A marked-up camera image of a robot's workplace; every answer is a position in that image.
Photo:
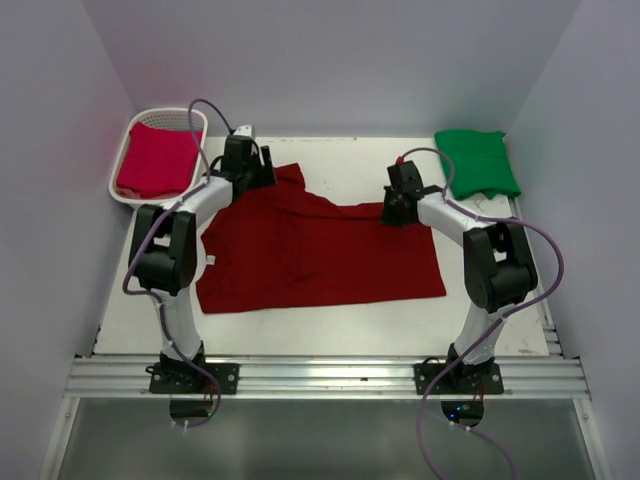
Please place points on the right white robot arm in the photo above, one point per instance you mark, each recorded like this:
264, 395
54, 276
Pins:
498, 267

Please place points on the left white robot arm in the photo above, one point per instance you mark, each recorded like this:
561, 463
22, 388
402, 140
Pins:
163, 258

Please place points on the white perforated plastic basket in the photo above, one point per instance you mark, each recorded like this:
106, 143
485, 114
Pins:
179, 119

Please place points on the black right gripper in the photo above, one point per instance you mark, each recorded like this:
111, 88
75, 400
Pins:
393, 209

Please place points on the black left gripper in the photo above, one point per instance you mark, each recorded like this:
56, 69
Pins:
259, 170

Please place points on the folded green t shirt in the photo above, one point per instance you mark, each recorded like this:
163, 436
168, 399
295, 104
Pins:
481, 163

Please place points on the aluminium mounting rail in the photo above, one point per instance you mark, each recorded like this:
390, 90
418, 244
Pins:
299, 377

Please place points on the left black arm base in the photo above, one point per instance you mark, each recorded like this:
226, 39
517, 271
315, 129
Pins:
180, 378

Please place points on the folded pink t shirt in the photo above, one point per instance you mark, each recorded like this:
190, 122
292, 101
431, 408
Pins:
158, 163

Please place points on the dark red t shirt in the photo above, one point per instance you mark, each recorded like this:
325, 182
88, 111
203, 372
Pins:
282, 246

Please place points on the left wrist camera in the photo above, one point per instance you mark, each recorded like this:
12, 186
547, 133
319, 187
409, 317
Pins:
245, 130

